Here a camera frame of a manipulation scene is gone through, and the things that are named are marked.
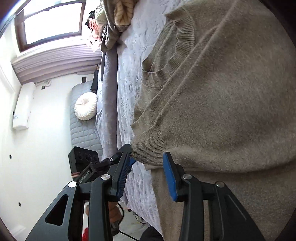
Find window with brown frame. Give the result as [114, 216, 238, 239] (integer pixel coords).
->
[15, 1, 86, 52]

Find grey quilted headboard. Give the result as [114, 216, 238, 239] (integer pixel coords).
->
[70, 81, 103, 160]

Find white air conditioner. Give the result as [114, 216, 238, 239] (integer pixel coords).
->
[13, 82, 36, 131]

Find white round cushion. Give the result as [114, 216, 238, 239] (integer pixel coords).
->
[74, 92, 97, 121]

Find person's left hand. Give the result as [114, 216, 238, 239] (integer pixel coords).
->
[108, 202, 122, 223]

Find olive knit sweater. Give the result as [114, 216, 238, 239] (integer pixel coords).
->
[132, 1, 295, 240]

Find grey duvet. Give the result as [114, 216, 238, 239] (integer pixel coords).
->
[95, 48, 118, 160]

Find mauve curtain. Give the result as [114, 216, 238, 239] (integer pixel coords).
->
[11, 44, 102, 84]

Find lavender embossed bedspread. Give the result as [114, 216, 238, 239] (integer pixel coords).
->
[117, 1, 183, 232]

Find black hanging clothes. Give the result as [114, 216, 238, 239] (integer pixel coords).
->
[85, 11, 95, 28]

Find olive grey garment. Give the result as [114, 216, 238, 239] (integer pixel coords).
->
[100, 0, 126, 53]

